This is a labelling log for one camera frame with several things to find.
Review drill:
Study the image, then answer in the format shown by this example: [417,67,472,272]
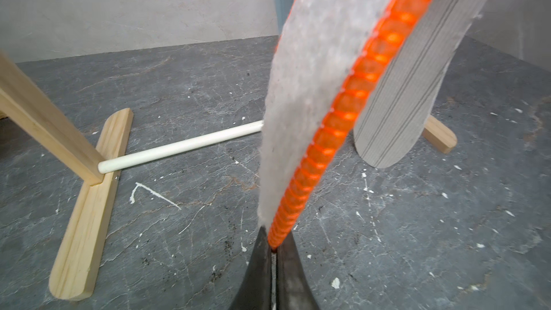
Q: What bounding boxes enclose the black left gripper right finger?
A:
[275,232,320,310]

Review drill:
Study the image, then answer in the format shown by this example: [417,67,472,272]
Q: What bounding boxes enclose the grey felt orange-edged insole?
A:
[258,0,433,248]

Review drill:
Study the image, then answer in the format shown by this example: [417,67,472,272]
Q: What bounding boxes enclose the wooden clothes rack frame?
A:
[0,51,459,302]

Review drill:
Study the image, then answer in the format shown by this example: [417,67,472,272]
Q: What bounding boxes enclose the grey striped insole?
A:
[353,0,487,169]

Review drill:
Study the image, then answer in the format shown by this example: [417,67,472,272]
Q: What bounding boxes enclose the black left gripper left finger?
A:
[229,226,272,310]

